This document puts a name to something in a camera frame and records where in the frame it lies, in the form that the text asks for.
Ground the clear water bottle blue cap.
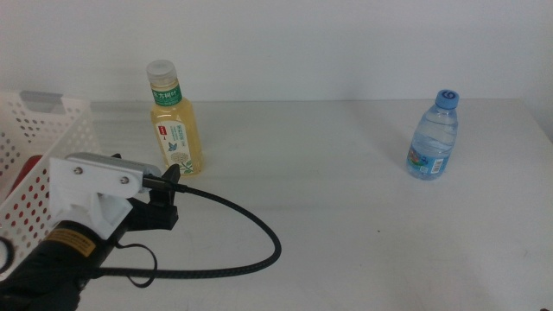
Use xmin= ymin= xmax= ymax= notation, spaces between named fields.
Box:
xmin=405 ymin=89 xmax=461 ymax=181

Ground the red cola can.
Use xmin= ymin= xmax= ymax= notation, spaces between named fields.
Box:
xmin=7 ymin=154 xmax=66 ymax=234

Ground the white perforated plastic basket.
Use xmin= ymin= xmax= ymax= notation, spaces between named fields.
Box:
xmin=0 ymin=90 xmax=103 ymax=278

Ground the yellow tea bottle green label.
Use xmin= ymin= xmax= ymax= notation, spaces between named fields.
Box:
xmin=145 ymin=59 xmax=205 ymax=177

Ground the thin black cable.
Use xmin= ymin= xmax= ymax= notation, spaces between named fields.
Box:
xmin=0 ymin=236 xmax=16 ymax=275
xmin=113 ymin=242 xmax=159 ymax=289

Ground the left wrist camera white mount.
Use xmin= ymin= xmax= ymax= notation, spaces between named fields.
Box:
xmin=48 ymin=151 xmax=162 ymax=241

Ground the thick black braided cable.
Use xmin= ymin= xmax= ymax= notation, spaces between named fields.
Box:
xmin=86 ymin=175 xmax=283 ymax=281

